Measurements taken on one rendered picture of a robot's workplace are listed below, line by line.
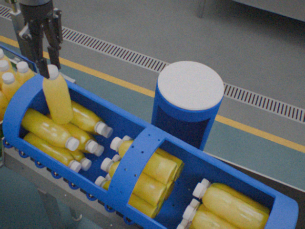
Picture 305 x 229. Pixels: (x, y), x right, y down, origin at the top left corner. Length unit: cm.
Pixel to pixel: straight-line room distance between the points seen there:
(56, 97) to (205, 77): 68
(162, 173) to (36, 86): 47
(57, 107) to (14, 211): 131
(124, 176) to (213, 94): 61
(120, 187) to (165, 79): 60
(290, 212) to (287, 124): 195
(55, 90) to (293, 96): 241
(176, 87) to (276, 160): 140
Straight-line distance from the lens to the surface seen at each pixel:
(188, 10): 371
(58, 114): 108
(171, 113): 136
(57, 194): 131
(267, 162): 258
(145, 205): 102
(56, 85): 100
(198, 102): 134
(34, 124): 113
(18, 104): 110
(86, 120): 113
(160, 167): 97
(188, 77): 143
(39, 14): 84
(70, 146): 108
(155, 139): 97
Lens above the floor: 202
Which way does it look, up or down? 51 degrees down
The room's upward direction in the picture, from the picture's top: 8 degrees clockwise
